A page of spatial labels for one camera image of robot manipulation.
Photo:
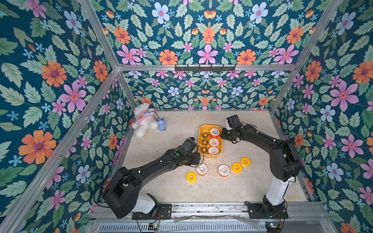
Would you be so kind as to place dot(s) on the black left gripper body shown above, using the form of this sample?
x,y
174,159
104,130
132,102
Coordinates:
x,y
192,158

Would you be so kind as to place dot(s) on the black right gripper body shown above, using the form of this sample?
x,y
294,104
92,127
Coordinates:
x,y
226,135

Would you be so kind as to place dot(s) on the orange sealing tape roll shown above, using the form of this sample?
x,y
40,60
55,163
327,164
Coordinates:
x,y
223,170
214,142
202,170
214,133
213,151

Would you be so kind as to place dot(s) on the yellow plastic storage box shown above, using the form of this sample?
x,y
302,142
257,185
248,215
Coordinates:
x,y
207,128

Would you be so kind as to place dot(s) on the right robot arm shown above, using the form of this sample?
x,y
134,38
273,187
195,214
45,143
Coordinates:
x,y
284,161

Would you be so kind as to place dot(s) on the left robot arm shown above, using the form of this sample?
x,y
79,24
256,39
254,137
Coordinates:
x,y
122,192

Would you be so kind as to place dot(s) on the white plush teddy bear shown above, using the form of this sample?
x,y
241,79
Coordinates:
x,y
144,120

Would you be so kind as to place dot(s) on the black hook rack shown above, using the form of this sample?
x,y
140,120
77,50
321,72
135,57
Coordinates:
x,y
199,68

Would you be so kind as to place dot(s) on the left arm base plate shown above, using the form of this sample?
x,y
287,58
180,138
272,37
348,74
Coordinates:
x,y
149,208

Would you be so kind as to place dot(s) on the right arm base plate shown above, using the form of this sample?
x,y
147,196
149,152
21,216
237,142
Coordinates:
x,y
266,211

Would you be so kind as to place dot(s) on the aluminium front rail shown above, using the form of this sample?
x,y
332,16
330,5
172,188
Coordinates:
x,y
297,211

